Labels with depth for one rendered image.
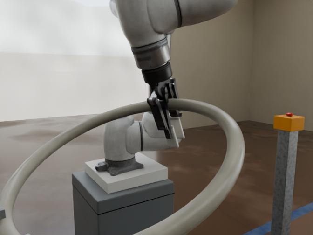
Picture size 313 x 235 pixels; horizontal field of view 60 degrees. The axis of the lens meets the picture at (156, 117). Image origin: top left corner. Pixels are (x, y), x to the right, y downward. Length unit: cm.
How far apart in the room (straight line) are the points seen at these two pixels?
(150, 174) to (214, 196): 97
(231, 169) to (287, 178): 141
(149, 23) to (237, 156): 34
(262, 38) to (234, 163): 768
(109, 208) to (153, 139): 38
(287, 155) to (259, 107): 632
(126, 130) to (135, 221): 42
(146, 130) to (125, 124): 11
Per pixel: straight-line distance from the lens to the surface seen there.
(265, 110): 795
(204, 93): 696
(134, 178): 131
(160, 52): 65
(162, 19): 63
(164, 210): 141
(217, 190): 40
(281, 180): 184
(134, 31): 63
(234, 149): 47
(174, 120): 77
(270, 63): 785
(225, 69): 743
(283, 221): 194
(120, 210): 128
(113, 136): 131
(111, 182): 126
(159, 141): 133
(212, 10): 67
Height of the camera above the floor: 133
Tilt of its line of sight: 9 degrees down
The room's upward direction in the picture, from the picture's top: straight up
